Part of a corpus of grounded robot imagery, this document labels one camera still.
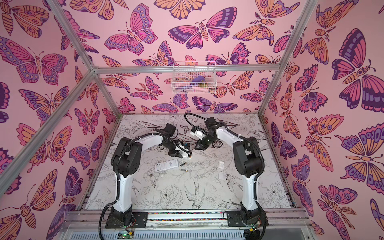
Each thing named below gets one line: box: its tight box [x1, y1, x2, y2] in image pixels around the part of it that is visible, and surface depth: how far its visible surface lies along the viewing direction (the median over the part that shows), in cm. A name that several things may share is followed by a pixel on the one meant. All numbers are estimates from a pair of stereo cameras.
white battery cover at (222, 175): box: [218, 172, 226, 180], surface depth 89 cm
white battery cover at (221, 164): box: [218, 161, 225, 169], surface depth 94 cm
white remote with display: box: [154, 158, 179, 172], surface depth 94 cm
